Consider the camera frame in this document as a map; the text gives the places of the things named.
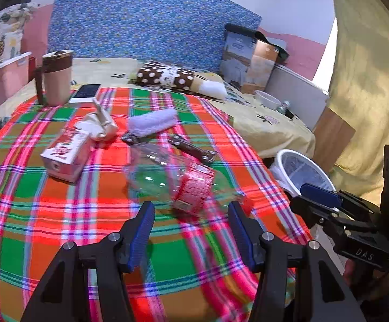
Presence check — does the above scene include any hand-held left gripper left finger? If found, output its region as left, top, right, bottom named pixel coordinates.
left=20, top=200, right=156, bottom=322

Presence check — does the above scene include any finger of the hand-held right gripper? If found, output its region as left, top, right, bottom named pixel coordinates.
left=300, top=183, right=383, bottom=222
left=289, top=195, right=350, bottom=233

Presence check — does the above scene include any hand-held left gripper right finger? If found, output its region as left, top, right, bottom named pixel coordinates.
left=227, top=200, right=366, bottom=322

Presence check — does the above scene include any white trash bin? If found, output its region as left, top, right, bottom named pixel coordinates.
left=270, top=149, right=336, bottom=198

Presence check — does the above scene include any clear plastic bottle red label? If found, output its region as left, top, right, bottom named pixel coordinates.
left=123, top=142, right=249, bottom=216

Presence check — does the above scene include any pink milk carton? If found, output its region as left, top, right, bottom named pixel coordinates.
left=40, top=128, right=92, bottom=183

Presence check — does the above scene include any white foam net sleeve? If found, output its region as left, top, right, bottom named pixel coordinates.
left=127, top=108, right=177, bottom=139

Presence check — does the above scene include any person's right hand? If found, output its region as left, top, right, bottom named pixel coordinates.
left=344, top=260, right=389, bottom=302

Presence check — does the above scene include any wooden board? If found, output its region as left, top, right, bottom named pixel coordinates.
left=312, top=107, right=356, bottom=173

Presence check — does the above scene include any yellow printed bedsheet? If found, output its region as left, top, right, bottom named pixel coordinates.
left=0, top=57, right=316, bottom=160

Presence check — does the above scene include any white cabinet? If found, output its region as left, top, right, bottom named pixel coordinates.
left=265, top=64, right=331, bottom=131

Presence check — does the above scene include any white plastic bowl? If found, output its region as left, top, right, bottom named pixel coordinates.
left=254, top=90, right=282, bottom=111

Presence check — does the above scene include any plaid cloth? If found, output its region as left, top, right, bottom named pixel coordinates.
left=0, top=87, right=316, bottom=322

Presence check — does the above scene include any crumpled white paper wrapper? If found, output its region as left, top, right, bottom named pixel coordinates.
left=75, top=98, right=118, bottom=141

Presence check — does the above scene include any yellow curtain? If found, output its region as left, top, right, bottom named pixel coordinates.
left=327, top=0, right=389, bottom=205

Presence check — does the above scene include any cardboard quilt box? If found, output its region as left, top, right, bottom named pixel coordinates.
left=219, top=23, right=289, bottom=95

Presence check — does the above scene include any white smartphone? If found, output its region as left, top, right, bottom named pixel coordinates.
left=68, top=84, right=103, bottom=104

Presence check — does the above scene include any polka dot patchwork pillow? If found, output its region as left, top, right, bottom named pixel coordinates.
left=129, top=60, right=228, bottom=100

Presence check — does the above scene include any beige mug with brown lid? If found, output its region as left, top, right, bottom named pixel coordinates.
left=34, top=50, right=74, bottom=106

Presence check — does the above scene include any dark red box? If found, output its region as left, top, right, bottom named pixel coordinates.
left=28, top=55, right=40, bottom=83

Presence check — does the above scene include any pink storage box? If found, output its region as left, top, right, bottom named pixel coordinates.
left=0, top=51, right=32, bottom=121

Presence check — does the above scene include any blue floral headboard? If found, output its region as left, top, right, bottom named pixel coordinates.
left=47, top=0, right=262, bottom=72

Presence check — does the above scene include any pineapple print bedding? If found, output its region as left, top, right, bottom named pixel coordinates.
left=0, top=3, right=39, bottom=74

